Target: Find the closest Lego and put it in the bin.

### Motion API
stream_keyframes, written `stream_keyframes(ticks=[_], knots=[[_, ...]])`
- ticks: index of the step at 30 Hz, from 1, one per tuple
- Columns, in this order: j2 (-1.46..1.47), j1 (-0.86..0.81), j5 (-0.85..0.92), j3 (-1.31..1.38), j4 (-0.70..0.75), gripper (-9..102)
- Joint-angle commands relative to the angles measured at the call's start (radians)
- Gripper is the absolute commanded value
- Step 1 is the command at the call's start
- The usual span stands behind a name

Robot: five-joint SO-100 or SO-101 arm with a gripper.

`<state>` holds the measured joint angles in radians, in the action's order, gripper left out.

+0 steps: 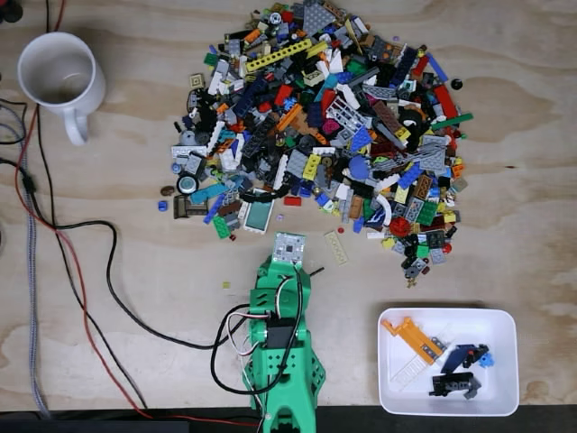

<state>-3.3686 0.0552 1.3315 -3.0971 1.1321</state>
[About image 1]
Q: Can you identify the tan Lego plate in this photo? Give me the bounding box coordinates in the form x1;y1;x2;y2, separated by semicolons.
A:
324;230;350;266

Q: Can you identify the yellow Lego brick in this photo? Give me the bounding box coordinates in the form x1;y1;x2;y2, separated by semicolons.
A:
302;153;323;179

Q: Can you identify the teal Lego plate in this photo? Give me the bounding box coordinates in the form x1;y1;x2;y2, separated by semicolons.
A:
189;182;226;206

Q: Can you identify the light grey Lego plate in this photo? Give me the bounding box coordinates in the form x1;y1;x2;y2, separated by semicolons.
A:
287;149;309;177

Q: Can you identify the grey and maroon Lego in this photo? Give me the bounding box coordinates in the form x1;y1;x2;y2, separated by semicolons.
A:
404;256;430;279

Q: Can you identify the white Lego arch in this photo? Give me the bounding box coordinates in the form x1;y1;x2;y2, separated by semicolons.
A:
376;193;395;226

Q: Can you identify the dark brown Lego crate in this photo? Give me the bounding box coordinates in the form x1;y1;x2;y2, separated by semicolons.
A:
173;194;210;221

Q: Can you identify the orange Lego ramp piece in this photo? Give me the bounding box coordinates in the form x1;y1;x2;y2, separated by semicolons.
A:
380;317;448;366

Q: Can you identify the blue Lego dome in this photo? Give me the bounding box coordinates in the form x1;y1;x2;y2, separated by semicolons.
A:
349;155;371;182

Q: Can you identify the clear white Lego ladder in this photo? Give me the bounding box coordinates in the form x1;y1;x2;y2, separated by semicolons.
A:
390;349;436;386

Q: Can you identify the black Lego wheel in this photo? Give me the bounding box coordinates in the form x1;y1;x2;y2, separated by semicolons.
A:
176;173;200;196

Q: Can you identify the grey studded Lego brick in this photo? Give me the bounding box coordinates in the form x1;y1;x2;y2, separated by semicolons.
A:
405;198;426;222

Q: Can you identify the large green Lego plate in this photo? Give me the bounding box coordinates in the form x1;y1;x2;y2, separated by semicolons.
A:
415;200;440;227

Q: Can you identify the blue Lego wedge plate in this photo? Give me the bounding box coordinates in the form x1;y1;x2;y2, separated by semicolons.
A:
350;127;374;152

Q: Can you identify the blue Lego brick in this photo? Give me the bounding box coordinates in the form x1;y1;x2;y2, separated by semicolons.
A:
396;161;426;190

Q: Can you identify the brown studded Lego brick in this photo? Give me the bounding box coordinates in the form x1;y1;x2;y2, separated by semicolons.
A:
413;173;435;200

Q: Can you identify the long white Lego plate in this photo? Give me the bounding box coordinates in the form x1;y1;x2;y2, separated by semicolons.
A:
170;144;208;159

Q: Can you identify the white Lego lattice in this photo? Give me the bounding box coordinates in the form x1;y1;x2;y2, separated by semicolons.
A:
324;97;369;133

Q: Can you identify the dark blue Lego wedge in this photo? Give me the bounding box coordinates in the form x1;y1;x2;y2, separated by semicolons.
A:
440;344;490;374

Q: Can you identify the black Lego assembly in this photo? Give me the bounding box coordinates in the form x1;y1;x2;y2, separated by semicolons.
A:
427;372;483;401

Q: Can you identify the white plastic bin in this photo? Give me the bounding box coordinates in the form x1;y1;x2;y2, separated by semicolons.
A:
377;308;520;417

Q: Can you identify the long green Lego plate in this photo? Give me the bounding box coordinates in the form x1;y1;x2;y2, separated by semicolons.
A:
431;113;474;133

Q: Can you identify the long red Lego brick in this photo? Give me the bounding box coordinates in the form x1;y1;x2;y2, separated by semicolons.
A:
433;84;459;120

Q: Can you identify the yellow Technic beam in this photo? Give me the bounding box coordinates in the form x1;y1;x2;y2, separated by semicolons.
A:
245;38;314;74

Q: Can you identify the large grey wedge plate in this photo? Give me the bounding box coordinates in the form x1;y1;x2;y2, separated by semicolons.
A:
302;0;337;38

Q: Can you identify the white ceramic mug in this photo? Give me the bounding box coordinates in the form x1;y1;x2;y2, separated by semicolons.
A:
16;31;107;146

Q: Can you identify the black object with red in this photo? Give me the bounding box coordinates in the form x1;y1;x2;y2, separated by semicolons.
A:
0;0;23;25

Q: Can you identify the white camera circuit board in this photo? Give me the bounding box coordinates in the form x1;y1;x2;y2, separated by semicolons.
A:
272;232;307;265

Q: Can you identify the white Lego window frame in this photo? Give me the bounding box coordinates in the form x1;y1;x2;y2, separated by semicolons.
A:
242;189;276;235

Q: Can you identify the black looped arm wire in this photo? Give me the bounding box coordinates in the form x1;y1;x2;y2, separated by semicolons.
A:
210;303;272;394

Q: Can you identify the thick black cable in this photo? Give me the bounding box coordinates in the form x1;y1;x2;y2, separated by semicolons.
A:
52;219;226;351

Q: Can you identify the red cable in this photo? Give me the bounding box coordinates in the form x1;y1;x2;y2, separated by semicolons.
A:
14;0;263;428

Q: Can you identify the grey braided cable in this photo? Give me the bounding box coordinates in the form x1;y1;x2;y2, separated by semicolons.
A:
20;146;50;417

